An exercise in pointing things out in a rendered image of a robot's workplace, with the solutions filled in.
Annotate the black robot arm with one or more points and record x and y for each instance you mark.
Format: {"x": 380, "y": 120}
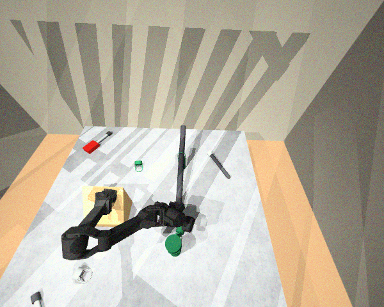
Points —
{"x": 74, "y": 241}

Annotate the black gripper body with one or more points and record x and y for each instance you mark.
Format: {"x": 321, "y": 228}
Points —
{"x": 188, "y": 224}

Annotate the black horizontal rail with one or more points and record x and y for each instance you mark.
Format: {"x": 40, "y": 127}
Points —
{"x": 181, "y": 163}

